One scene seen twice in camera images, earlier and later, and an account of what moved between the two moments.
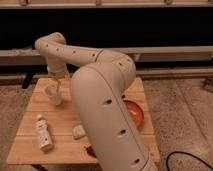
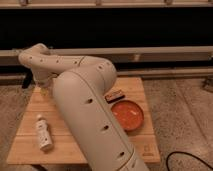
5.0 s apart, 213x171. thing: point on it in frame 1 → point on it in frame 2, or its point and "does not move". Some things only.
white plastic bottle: (44, 136) does not move
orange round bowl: (135, 113) does not move
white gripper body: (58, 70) → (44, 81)
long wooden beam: (31, 57) does not move
